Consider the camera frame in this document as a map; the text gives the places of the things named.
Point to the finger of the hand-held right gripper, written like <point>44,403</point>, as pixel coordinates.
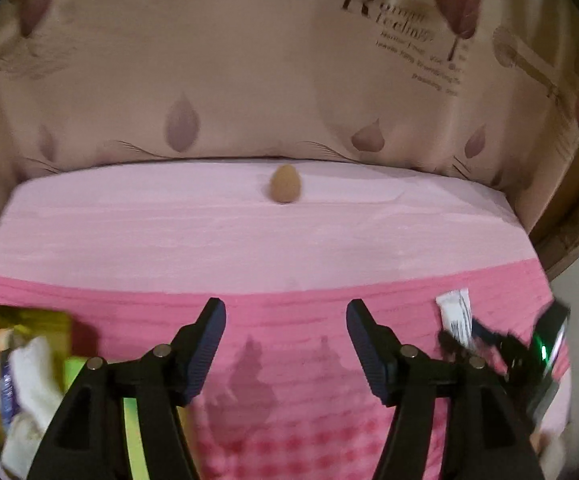
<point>492,337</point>
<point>454,347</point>

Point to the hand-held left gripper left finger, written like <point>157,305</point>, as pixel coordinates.
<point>204,350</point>

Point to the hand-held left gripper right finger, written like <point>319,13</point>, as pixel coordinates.
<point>369,355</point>

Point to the small white sachet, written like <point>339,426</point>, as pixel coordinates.
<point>454,312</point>

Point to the gold metal tin box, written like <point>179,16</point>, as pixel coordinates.
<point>34,317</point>

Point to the white sock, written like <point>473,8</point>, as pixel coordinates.
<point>34,385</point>

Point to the beige egg-shaped makeup sponge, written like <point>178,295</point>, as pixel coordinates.
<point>285,185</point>

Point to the black and blue packet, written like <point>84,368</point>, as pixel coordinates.
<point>5,390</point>

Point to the green tissue box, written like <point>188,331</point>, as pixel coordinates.
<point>134,435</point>

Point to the pink checked tablecloth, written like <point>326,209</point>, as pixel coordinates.
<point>269,250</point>

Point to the beige leaf-print curtain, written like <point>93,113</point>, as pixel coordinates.
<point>219,60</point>

